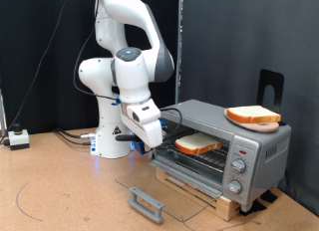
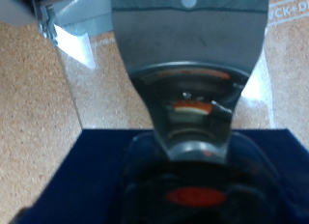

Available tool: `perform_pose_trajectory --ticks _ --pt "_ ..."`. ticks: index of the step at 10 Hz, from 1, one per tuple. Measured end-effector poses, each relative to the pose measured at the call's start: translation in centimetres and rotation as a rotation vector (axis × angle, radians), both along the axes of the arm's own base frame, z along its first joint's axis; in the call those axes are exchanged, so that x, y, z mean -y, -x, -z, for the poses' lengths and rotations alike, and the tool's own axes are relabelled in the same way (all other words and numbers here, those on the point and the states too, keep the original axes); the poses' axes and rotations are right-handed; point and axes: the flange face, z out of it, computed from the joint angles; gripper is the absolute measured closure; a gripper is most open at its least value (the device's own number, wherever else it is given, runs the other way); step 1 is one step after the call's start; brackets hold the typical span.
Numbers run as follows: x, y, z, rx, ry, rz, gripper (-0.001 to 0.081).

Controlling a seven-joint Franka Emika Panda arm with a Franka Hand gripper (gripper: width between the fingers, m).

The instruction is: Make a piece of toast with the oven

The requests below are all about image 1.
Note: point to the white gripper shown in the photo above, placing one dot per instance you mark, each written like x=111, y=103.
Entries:
x=146, y=124

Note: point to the white bread slice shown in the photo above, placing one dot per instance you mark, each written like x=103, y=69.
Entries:
x=197, y=143
x=252, y=112

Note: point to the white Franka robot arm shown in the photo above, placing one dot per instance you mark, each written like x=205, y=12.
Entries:
x=109, y=141

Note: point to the silver oven temperature knob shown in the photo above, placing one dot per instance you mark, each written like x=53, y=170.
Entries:
x=238, y=165

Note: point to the silver oven timer knob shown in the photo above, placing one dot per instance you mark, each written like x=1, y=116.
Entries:
x=234, y=187

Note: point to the silver toaster oven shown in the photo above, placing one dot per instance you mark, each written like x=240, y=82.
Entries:
x=265, y=148

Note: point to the vertical metal pole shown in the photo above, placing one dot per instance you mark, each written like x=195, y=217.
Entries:
x=179, y=42

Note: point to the round pinkish wooden plate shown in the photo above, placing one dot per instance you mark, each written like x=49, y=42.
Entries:
x=262, y=127

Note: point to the wooden pallet base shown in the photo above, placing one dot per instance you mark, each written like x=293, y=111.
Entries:
x=229, y=207

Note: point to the black metal bookend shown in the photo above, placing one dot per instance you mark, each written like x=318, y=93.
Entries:
x=262, y=78

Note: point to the emergency stop button box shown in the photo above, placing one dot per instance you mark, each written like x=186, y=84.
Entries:
x=18, y=139

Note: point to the black tape patch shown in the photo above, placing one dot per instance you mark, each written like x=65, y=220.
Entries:
x=269, y=196

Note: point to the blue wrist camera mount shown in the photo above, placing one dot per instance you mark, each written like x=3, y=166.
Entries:
x=163, y=123

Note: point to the metal frame leg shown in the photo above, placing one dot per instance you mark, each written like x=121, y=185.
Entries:
x=2, y=115

